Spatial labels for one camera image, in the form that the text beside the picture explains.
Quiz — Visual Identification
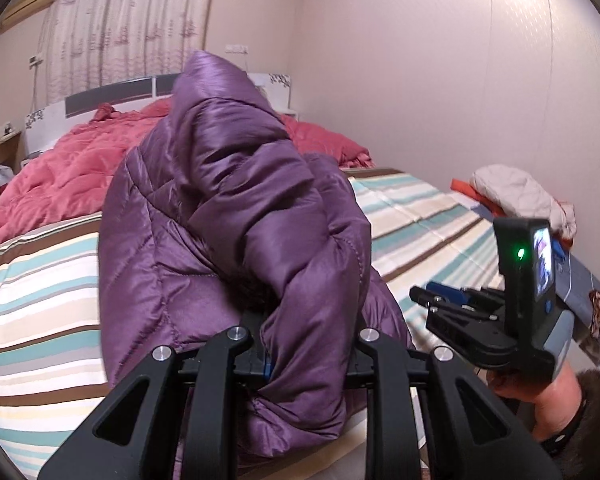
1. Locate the purple quilted down jacket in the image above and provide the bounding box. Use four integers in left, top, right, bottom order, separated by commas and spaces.
98, 51, 411, 462

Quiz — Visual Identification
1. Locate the beige orange clothes pile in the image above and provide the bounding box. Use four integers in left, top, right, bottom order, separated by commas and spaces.
451, 164, 578, 250

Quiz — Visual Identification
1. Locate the person right hand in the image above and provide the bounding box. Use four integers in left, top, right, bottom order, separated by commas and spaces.
486, 362, 583, 442

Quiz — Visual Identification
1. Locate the striped bed sheet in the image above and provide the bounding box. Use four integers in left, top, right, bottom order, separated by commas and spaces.
0, 169, 502, 479

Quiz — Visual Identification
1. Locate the red pink quilted duvet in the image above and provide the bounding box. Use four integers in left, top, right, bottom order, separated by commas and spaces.
0, 96, 370, 259

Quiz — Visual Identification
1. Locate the white grey bed headboard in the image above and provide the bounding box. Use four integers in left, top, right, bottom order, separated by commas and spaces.
23, 73, 299, 156

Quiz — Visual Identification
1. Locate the patterned white pink curtain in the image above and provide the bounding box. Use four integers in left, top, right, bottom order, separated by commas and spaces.
36, 0, 211, 104

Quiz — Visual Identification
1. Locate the wall power socket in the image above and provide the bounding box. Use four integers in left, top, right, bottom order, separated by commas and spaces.
225, 44, 249, 55

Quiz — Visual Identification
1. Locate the wall air conditioner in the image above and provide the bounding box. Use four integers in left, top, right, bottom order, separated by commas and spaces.
0, 0, 56, 34

